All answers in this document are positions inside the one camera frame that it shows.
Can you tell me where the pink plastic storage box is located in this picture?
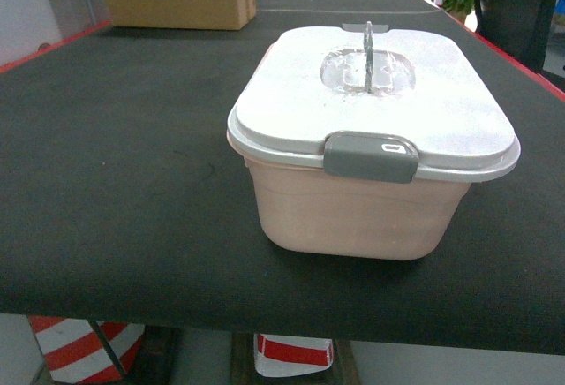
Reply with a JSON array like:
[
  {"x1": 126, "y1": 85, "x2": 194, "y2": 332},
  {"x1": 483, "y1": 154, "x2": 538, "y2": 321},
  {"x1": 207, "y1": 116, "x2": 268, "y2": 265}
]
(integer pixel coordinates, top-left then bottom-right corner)
[{"x1": 227, "y1": 132, "x2": 470, "y2": 260}]

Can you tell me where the white box lid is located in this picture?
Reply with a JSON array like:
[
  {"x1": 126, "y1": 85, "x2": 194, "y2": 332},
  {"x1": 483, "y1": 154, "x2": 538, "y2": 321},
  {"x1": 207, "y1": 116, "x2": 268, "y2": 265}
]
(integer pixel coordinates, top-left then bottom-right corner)
[{"x1": 227, "y1": 25, "x2": 521, "y2": 183}]

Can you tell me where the black table mat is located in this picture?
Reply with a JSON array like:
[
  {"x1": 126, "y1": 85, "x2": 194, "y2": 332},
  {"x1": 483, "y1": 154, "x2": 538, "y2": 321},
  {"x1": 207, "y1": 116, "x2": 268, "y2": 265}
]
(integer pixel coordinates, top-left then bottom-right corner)
[{"x1": 1, "y1": 0, "x2": 564, "y2": 354}]

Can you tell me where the red white traffic cone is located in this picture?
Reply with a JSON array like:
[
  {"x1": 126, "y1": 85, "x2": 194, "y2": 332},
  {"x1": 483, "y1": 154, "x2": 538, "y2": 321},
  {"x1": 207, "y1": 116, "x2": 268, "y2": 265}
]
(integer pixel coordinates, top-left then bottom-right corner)
[
  {"x1": 27, "y1": 315, "x2": 145, "y2": 384},
  {"x1": 230, "y1": 334, "x2": 361, "y2": 384}
]

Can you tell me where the black office chair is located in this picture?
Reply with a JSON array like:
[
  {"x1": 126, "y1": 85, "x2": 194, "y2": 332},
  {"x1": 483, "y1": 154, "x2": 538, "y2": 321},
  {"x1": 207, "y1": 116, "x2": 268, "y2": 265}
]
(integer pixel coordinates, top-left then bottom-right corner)
[{"x1": 474, "y1": 0, "x2": 557, "y2": 72}]

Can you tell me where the red metal workbench frame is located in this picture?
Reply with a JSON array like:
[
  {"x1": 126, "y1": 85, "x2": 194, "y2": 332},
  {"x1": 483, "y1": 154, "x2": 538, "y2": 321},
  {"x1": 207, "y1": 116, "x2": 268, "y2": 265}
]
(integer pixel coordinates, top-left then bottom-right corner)
[{"x1": 1, "y1": 0, "x2": 564, "y2": 107}]

